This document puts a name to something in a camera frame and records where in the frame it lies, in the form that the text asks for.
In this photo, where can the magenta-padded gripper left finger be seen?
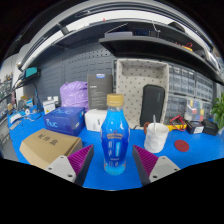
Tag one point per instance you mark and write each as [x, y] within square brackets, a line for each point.
[60, 166]

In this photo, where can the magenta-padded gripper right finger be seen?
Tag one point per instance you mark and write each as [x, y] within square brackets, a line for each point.
[163, 166]

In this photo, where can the blue drink bottle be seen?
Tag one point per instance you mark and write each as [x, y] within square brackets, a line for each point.
[115, 140]

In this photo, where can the brown cardboard box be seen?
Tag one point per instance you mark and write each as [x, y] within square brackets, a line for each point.
[46, 146]

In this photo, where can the white ceramic mug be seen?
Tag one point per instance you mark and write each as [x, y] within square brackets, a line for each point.
[156, 140]

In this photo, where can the flat round red coaster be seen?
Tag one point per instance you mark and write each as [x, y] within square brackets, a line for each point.
[181, 145]

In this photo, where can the metal spoon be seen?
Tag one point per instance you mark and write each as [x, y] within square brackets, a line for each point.
[154, 121]

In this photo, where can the blue carton box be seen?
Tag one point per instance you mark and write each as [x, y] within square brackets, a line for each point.
[63, 120]

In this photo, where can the black box with white label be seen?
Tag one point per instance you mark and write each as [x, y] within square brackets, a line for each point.
[194, 127]

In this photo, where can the white carton box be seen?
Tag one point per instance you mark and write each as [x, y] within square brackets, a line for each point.
[94, 120]

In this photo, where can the small white labelled box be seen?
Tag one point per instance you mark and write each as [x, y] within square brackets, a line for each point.
[49, 106]

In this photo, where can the black soft pouch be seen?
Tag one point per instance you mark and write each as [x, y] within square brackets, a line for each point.
[210, 127]

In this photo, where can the black zip case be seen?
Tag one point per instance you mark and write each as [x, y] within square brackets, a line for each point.
[152, 105]

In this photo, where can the clear organiser box, colourful parts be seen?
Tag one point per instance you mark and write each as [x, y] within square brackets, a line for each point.
[197, 110]

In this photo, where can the purple plastic bag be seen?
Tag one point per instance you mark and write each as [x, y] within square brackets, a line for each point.
[74, 95]

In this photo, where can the green potted plant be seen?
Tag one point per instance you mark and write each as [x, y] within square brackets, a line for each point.
[218, 111]

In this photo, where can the dark grey flat box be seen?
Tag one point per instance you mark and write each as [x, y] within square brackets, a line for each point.
[99, 90]

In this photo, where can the small grey drawer cabinet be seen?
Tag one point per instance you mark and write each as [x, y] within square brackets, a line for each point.
[204, 86]

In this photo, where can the beige dotted storage tray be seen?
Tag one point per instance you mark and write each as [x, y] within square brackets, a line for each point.
[133, 80]

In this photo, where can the black overhead shelf unit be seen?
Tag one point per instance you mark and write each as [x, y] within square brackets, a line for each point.
[146, 46]

